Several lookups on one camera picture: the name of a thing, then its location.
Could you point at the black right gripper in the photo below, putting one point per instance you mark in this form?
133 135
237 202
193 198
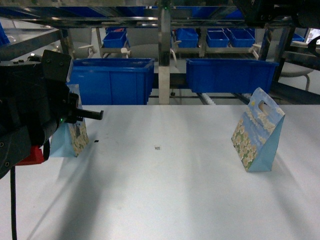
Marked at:
256 13

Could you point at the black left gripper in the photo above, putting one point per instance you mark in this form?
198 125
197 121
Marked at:
32 95

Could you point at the flower gift bag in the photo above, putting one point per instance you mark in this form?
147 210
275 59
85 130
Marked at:
257 134
71 137

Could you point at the small blue bin on shelf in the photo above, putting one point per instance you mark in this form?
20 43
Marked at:
217 39
188 38
115 39
240 38

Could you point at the blue crate behind table left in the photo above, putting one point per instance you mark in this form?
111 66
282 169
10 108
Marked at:
113 81

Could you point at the blue crate behind table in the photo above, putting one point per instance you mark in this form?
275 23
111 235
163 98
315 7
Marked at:
239 76
113 81

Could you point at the blue crate behind table centre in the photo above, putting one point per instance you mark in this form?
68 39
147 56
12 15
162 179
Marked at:
239 76

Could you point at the red bracket on gripper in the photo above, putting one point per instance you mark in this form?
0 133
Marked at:
36 157

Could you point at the steel upright post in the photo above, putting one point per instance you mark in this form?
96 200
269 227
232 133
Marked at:
164 43

